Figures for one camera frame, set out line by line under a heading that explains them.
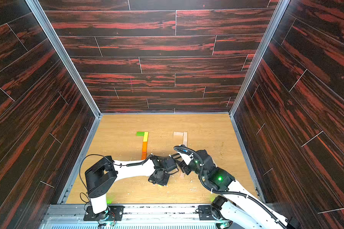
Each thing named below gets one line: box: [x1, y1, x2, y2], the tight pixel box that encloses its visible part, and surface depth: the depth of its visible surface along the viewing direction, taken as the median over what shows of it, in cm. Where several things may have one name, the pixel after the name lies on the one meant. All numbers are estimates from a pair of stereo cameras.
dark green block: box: [136, 131, 145, 137], surface depth 109 cm
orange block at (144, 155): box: [141, 151, 147, 161], surface depth 97 cm
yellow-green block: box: [142, 131, 149, 142], surface depth 107 cm
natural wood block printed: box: [173, 131, 184, 136], surface depth 109 cm
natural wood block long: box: [182, 131, 188, 147], surface depth 106 cm
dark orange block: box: [141, 141, 148, 153], surface depth 101 cm
